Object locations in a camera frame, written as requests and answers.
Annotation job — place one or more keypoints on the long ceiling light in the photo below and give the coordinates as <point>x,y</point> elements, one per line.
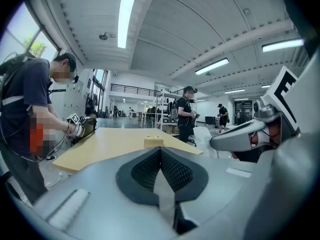
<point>282,45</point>
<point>125,21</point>
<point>212,66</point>
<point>235,91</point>

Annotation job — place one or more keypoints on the brown chair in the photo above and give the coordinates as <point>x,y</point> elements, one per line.
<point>88,129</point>

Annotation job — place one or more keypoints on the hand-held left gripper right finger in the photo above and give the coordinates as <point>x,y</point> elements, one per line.
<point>225,196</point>

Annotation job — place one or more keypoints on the grey ceiling dome fixture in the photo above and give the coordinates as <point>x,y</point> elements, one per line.
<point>103,36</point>

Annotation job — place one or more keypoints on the tan tissue box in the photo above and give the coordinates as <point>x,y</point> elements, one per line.
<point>153,142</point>

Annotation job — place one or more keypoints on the large window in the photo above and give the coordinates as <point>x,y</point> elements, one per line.
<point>22,26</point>

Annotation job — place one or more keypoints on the brown cardboard box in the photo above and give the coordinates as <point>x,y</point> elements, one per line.
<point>175,130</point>
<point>167,129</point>

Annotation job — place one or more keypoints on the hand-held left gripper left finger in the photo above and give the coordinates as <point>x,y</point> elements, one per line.
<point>100,184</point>

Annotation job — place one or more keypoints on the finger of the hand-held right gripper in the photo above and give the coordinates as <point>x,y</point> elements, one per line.
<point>232,141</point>

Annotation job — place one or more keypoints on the white shelf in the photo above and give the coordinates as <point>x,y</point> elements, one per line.
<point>157,109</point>

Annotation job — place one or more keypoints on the black balcony railing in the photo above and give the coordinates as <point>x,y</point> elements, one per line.
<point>130,86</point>

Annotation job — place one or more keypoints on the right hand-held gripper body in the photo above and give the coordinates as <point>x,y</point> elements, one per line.
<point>282,91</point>

